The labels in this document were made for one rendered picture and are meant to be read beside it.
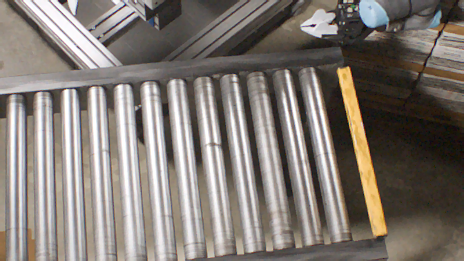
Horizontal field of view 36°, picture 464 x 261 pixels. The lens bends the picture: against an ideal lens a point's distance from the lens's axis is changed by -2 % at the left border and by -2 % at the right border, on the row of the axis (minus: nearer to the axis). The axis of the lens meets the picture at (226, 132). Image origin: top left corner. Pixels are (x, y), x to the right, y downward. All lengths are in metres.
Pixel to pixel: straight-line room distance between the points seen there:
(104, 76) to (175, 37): 0.79
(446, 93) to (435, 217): 0.43
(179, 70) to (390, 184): 1.07
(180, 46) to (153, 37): 0.11
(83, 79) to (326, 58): 0.60
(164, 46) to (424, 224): 1.08
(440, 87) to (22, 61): 1.51
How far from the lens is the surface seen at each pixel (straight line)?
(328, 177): 1.66
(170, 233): 1.59
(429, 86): 2.44
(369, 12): 1.77
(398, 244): 2.51
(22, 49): 2.82
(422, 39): 2.22
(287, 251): 1.58
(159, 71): 1.76
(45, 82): 1.78
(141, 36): 2.53
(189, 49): 2.47
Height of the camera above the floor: 2.30
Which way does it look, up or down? 63 degrees down
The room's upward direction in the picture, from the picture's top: 5 degrees clockwise
